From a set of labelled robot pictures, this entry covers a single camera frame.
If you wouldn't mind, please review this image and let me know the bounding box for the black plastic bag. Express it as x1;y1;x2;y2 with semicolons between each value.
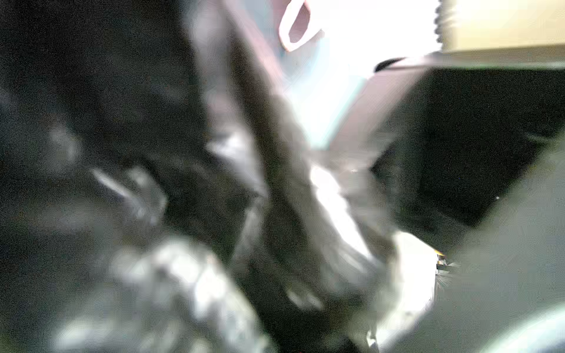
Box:
1;1;398;352

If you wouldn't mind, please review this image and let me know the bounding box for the pink plastic bag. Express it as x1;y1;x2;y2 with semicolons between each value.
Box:
278;0;325;52

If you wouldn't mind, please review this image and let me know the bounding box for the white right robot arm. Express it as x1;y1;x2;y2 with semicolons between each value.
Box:
369;46;564;352

